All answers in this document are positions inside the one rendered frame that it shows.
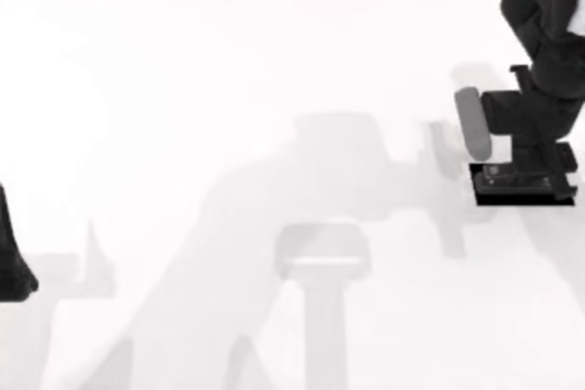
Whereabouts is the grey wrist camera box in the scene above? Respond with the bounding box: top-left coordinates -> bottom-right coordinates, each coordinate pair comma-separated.
453,86 -> 495,160

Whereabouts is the black rectangular object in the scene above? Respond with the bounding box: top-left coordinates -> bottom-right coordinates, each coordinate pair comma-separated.
469,162 -> 577,207

